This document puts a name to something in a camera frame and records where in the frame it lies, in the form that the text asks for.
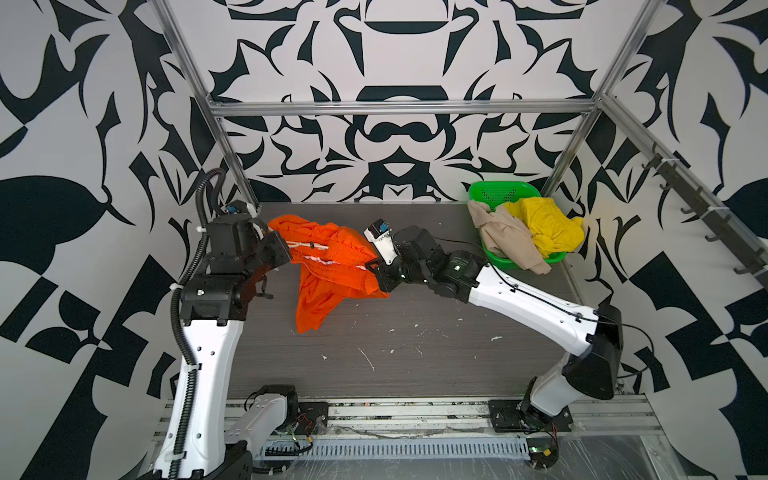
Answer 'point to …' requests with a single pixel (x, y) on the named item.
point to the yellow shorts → (553, 230)
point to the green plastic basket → (495, 193)
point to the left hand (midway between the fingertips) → (277, 234)
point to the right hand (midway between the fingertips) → (370, 263)
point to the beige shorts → (506, 235)
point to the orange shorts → (335, 261)
